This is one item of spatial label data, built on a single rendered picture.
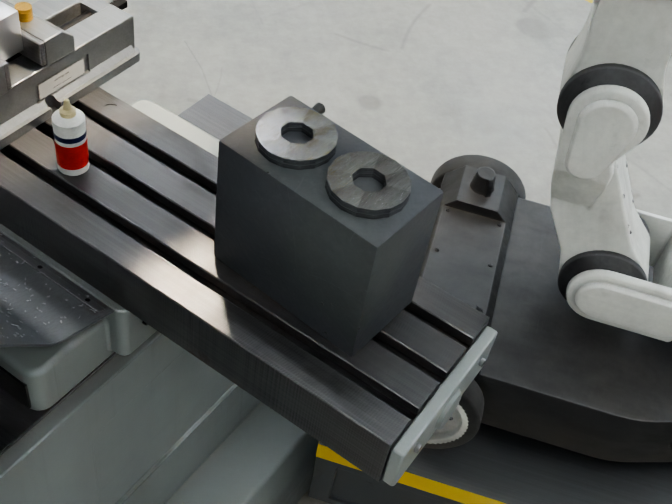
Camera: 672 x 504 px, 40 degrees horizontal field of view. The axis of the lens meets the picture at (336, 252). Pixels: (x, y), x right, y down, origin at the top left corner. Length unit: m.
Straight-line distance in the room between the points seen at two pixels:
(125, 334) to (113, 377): 0.10
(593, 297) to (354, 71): 1.67
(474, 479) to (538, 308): 0.32
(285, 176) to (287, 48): 2.15
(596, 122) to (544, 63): 1.98
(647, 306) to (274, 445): 0.75
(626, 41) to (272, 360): 0.64
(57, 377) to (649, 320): 0.93
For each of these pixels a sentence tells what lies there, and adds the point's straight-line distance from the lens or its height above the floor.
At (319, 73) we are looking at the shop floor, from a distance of 3.01.
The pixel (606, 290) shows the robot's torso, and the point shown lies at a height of 0.71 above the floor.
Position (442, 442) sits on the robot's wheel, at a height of 0.44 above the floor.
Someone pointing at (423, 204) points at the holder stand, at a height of 1.12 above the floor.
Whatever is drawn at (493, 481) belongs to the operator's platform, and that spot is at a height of 0.40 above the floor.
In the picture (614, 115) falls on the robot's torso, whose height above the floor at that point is 1.04.
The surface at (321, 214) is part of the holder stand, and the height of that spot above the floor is 1.11.
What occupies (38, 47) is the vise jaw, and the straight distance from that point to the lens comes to 1.28.
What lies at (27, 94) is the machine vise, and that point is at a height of 0.98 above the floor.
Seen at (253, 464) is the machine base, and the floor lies 0.20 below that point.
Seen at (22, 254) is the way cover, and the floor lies 0.86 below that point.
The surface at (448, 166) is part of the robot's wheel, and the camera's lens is 1.88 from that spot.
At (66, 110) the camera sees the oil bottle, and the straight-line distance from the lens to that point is 1.18.
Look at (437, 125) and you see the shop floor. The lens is 2.90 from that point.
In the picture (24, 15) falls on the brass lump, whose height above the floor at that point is 1.05.
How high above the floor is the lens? 1.77
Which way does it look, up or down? 47 degrees down
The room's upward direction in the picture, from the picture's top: 11 degrees clockwise
